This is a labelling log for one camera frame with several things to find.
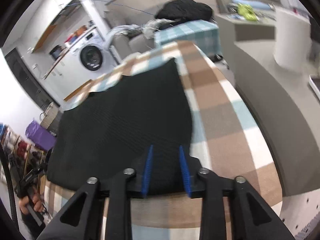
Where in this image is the grey square cabinet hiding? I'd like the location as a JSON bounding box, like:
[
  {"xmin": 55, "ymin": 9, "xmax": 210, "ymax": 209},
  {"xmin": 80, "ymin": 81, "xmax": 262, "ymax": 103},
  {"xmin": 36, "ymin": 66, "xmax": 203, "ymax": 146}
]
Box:
[{"xmin": 215, "ymin": 14, "xmax": 276, "ymax": 46}]

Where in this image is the green toy mask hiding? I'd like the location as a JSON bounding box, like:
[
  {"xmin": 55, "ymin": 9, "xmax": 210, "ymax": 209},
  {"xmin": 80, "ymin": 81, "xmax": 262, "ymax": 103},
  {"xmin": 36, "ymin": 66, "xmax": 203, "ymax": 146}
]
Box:
[{"xmin": 237, "ymin": 3, "xmax": 259, "ymax": 22}]

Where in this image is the grey sofa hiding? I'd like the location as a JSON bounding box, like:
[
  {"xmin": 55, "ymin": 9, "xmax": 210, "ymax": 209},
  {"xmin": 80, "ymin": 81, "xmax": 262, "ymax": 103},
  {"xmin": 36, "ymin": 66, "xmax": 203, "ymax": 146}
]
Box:
[{"xmin": 108, "ymin": 34, "xmax": 155, "ymax": 63}]

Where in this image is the person's left hand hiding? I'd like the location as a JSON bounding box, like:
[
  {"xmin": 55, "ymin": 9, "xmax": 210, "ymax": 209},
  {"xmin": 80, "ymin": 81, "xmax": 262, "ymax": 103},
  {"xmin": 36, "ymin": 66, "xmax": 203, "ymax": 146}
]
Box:
[{"xmin": 19, "ymin": 193, "xmax": 46, "ymax": 215}]

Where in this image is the black knit sweater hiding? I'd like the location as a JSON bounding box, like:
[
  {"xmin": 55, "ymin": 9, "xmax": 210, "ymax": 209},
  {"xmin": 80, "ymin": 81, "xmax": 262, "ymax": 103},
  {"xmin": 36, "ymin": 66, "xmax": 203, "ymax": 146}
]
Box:
[{"xmin": 47, "ymin": 59, "xmax": 193, "ymax": 195}]

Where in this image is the black quilted jacket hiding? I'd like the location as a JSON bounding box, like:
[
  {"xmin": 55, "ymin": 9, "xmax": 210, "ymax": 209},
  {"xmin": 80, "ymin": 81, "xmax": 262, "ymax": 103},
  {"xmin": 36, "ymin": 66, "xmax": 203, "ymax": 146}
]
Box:
[{"xmin": 154, "ymin": 0, "xmax": 214, "ymax": 21}]

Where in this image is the purple bag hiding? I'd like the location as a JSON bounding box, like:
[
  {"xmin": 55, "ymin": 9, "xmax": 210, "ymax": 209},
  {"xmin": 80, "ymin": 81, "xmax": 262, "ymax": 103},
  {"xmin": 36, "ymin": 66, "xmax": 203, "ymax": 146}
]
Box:
[{"xmin": 25, "ymin": 120, "xmax": 56, "ymax": 151}]

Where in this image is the teal checked tablecloth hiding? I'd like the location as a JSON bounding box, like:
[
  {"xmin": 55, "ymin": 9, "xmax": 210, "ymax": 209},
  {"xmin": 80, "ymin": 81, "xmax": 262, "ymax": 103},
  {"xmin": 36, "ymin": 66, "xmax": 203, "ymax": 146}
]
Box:
[{"xmin": 154, "ymin": 20, "xmax": 222, "ymax": 56}]

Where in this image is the white grey clothes pile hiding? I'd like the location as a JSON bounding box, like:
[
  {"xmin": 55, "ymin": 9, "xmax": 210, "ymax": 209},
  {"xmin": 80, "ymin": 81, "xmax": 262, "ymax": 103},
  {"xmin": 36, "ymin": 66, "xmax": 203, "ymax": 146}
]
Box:
[{"xmin": 104, "ymin": 18, "xmax": 175, "ymax": 48}]

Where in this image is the brown blue checked tablecloth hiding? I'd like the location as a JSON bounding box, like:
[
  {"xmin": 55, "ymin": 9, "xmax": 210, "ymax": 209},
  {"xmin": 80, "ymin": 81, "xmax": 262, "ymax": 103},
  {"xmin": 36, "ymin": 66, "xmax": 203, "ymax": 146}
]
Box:
[{"xmin": 42, "ymin": 40, "xmax": 284, "ymax": 240}]

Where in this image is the white washing machine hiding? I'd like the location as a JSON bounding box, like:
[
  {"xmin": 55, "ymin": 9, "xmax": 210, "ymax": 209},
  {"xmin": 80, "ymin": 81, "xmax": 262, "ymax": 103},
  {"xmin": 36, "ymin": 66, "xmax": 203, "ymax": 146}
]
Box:
[{"xmin": 62, "ymin": 27, "xmax": 117, "ymax": 82}]

